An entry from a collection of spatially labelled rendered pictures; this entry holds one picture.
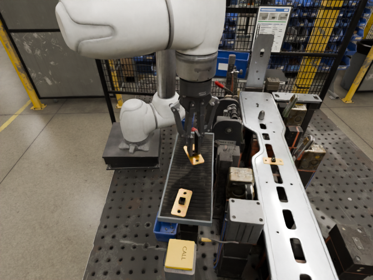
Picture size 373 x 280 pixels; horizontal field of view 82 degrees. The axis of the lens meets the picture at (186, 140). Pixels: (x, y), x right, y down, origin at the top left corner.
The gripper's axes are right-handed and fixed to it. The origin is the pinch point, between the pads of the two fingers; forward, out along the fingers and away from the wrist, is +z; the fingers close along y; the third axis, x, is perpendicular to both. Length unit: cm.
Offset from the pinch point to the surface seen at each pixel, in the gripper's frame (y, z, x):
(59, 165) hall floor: -94, 126, 151
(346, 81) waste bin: 348, 112, 195
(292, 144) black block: 66, 35, 22
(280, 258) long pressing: 17.1, 25.9, -27.7
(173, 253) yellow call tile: -13.1, 10.1, -23.2
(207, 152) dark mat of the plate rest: 7.3, 10.0, 5.1
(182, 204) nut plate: -7.4, 9.7, -12.0
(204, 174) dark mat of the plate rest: 2.5, 10.0, -3.6
